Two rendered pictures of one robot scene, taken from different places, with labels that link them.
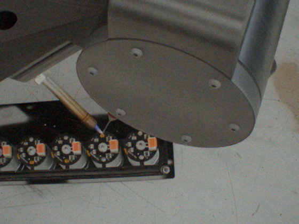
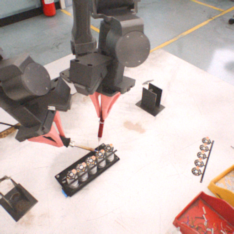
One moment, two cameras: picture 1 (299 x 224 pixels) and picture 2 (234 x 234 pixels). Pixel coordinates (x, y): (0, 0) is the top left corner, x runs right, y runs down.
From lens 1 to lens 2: 29 cm
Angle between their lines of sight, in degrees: 34
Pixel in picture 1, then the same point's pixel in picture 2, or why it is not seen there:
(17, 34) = (94, 66)
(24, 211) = (86, 197)
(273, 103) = (129, 131)
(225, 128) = (145, 51)
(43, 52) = (98, 76)
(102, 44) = (121, 39)
